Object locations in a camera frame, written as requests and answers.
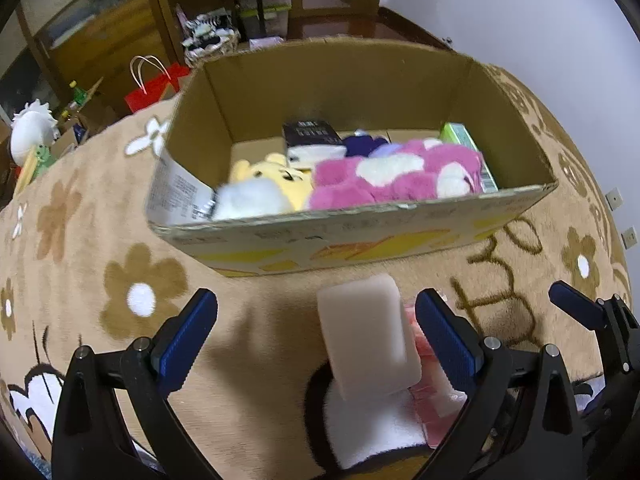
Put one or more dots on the green tissue pack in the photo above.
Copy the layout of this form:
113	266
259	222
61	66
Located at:
460	135

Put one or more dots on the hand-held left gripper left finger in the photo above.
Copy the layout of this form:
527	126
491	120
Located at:
185	345

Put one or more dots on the purple-haired plush doll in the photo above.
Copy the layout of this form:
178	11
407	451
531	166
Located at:
360	145

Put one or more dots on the black and white tissue pack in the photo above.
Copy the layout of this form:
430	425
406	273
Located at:
310	132

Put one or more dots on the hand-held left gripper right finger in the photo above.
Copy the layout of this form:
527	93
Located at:
447	340

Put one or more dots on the white sponge block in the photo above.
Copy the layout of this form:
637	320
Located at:
365	335

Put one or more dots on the green bottle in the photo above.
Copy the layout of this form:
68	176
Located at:
75	94

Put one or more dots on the small green frog toy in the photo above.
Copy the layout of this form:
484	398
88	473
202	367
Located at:
44	156

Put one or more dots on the lace-trimmed basket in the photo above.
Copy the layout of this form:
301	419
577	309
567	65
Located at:
210	42

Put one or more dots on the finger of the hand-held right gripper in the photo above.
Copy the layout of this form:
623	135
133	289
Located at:
575	304

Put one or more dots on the white-haired plush doll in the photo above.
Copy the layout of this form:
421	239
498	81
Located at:
30	130

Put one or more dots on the pink bear plush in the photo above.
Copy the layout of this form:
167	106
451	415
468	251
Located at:
340	180

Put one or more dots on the yellow bear plush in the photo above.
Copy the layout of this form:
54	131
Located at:
280	180

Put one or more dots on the pink tissue packet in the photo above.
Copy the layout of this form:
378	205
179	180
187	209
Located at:
440	402

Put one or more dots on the brown floral blanket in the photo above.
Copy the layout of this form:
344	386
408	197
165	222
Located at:
250	310

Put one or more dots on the low open cardboard box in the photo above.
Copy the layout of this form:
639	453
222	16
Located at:
95	107

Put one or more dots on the white fluffy plush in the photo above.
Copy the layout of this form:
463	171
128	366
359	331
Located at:
245	202

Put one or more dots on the red gift bag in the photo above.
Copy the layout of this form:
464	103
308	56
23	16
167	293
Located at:
155	91

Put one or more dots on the wall outlet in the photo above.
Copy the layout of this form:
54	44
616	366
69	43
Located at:
613	197
629	237

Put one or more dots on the wooden sliding wardrobe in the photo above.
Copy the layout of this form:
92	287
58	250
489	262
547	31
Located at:
100	25

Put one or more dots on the clear plastic storage bin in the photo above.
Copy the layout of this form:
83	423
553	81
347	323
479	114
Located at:
272	15

